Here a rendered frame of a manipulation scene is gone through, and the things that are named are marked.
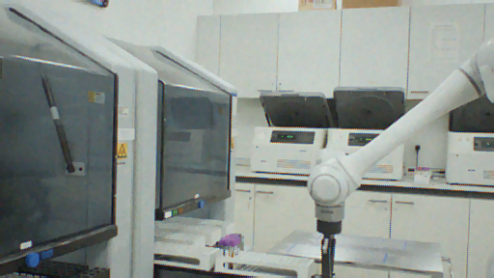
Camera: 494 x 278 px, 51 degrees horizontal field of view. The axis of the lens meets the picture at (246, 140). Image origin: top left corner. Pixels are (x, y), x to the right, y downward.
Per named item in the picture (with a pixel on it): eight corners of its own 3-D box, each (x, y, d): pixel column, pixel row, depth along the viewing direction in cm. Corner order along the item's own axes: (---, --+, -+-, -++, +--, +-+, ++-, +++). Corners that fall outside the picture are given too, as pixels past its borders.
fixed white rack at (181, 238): (120, 250, 191) (121, 233, 191) (134, 244, 201) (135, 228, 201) (194, 259, 182) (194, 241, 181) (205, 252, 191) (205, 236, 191)
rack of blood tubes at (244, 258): (213, 275, 163) (214, 256, 162) (225, 267, 172) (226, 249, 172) (307, 288, 153) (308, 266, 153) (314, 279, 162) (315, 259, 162)
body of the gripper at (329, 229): (319, 215, 161) (318, 245, 161) (314, 220, 153) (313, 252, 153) (343, 217, 158) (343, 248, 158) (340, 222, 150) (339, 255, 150)
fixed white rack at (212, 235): (142, 241, 206) (142, 226, 206) (154, 236, 215) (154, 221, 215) (211, 249, 196) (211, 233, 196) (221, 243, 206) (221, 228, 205)
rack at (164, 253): (125, 264, 173) (125, 245, 173) (141, 257, 183) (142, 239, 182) (207, 274, 163) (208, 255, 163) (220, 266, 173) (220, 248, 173)
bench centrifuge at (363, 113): (323, 177, 387) (326, 84, 384) (337, 171, 446) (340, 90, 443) (401, 181, 369) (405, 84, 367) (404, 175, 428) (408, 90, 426)
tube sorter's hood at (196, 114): (32, 208, 182) (35, 25, 180) (126, 189, 240) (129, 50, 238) (163, 221, 165) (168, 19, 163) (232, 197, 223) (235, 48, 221)
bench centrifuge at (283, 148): (248, 172, 407) (251, 90, 405) (273, 167, 465) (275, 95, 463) (318, 177, 387) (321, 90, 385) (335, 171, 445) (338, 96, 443)
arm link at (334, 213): (311, 201, 152) (311, 221, 153) (343, 203, 149) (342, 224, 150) (317, 197, 161) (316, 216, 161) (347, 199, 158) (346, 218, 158)
